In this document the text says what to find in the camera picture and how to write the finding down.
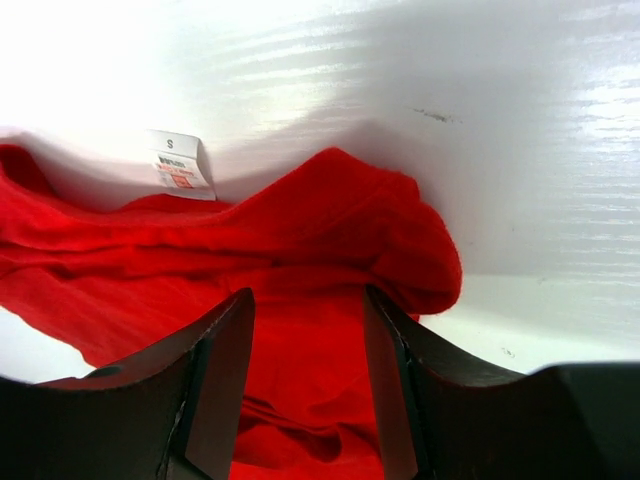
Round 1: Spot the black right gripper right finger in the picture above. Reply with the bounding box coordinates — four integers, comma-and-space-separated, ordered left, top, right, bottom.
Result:
364, 286, 639, 479

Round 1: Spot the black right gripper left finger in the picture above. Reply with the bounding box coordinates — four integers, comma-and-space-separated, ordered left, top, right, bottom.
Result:
1, 288, 255, 479

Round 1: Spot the red t shirt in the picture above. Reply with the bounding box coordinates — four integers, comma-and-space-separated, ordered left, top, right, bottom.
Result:
1, 144, 463, 479

